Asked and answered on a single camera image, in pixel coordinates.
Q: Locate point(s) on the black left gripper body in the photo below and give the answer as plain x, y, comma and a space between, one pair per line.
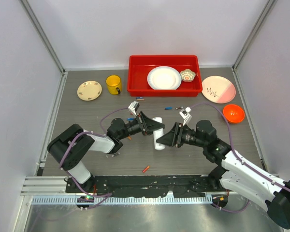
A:
142, 127

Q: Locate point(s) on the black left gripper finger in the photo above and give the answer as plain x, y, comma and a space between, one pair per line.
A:
150, 121
154, 127

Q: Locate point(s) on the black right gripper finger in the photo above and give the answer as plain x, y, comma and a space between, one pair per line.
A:
170, 134
166, 142

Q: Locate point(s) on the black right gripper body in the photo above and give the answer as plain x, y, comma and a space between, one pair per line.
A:
178, 138

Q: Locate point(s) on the white remote control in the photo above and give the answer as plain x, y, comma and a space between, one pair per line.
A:
157, 134

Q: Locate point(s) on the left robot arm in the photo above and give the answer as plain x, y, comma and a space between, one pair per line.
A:
69, 147

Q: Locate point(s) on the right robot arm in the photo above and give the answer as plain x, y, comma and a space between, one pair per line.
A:
234, 172

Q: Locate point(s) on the red orange battery near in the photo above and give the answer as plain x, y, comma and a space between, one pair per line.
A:
145, 169

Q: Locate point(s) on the white paper plate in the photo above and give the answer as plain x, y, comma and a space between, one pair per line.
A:
164, 78

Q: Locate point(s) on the yellow mug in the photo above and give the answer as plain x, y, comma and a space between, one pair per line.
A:
114, 84

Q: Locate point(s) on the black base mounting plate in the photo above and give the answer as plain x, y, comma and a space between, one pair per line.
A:
152, 186

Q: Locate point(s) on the patterned small bowl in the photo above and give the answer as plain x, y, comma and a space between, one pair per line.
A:
187, 75

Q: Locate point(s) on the orange plastic bowl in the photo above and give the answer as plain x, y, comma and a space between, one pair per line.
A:
234, 113

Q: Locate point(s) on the pink white plate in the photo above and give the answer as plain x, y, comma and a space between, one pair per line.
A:
218, 89

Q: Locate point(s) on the cream floral plate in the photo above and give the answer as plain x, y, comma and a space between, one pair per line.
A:
89, 90

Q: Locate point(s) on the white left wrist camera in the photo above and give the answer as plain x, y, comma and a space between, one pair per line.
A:
133, 107

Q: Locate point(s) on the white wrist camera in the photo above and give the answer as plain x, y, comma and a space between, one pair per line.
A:
133, 107
186, 116

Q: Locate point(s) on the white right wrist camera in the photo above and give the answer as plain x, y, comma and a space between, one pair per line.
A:
186, 116

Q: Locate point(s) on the white slotted cable duct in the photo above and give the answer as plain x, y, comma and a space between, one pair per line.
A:
79, 200

